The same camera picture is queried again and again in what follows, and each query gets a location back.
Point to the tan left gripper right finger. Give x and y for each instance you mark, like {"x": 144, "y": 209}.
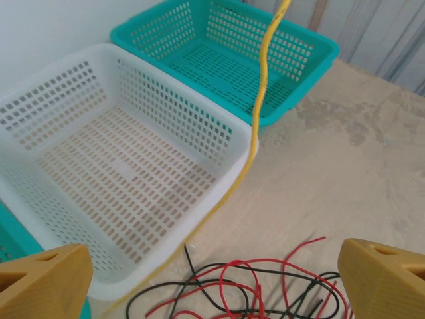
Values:
{"x": 382, "y": 285}

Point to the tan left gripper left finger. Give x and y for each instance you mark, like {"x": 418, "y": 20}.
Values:
{"x": 43, "y": 285}

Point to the teal plastic mesh basket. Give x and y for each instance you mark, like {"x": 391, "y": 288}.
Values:
{"x": 13, "y": 239}
{"x": 225, "y": 66}

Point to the white plastic mesh basket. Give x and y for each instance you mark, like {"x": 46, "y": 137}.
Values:
{"x": 133, "y": 186}

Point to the translucent corrugated side panel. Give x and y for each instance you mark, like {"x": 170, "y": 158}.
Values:
{"x": 382, "y": 40}

